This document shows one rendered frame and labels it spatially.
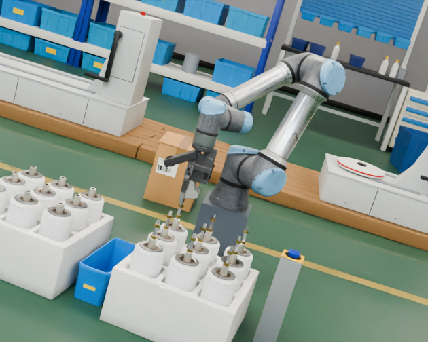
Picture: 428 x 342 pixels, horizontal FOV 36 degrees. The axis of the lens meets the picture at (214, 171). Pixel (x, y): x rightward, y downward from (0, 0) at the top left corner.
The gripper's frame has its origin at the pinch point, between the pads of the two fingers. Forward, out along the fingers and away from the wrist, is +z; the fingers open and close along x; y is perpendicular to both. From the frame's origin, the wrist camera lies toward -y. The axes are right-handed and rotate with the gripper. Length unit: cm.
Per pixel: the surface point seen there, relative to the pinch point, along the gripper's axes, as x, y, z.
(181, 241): -3.0, 4.2, 13.0
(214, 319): -34.6, 22.1, 20.9
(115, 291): -30.4, -8.4, 24.2
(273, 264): 62, 41, 35
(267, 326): -13, 39, 28
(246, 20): 434, -27, -55
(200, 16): 437, -71, -47
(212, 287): -31.0, 19.0, 13.1
